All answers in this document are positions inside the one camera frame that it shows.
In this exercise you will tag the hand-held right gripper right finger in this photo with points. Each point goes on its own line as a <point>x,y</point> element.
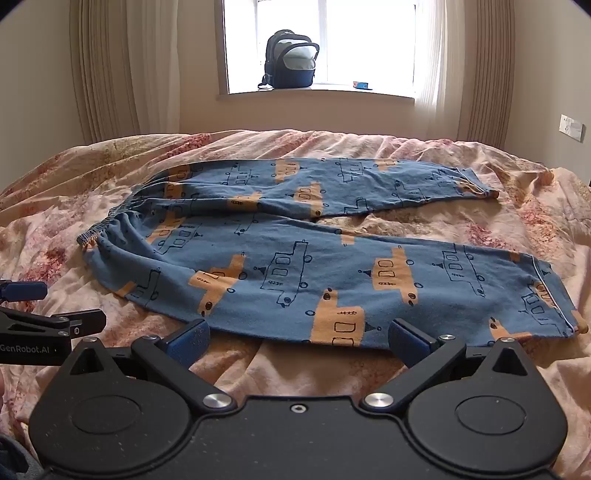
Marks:
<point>407,344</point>

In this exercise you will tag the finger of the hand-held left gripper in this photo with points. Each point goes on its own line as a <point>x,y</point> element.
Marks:
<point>23,290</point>
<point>76,323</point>

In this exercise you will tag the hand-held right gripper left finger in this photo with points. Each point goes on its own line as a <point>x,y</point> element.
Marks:
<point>190,344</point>

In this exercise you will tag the blue pants with orange print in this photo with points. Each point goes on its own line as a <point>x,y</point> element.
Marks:
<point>286,272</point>

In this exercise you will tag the floral pink bed blanket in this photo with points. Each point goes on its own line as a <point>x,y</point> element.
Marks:
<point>415,221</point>

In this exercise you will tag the beige curtain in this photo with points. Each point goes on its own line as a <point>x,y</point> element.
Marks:
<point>99,69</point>
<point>487,69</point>

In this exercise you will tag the white sheer curtain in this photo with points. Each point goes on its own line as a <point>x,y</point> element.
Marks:
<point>154,64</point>
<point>436,55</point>

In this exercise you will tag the small blue and red box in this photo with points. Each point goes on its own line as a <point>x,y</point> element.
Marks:
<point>361,85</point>

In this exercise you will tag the window sill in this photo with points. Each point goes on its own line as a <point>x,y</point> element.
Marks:
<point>323,94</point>

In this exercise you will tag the dark blue backpack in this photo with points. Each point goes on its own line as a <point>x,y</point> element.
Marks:
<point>291,60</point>

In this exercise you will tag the white framed window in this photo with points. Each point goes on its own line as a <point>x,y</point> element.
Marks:
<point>360,41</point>

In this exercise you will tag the white wall socket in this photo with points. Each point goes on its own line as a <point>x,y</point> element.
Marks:
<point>571,126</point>

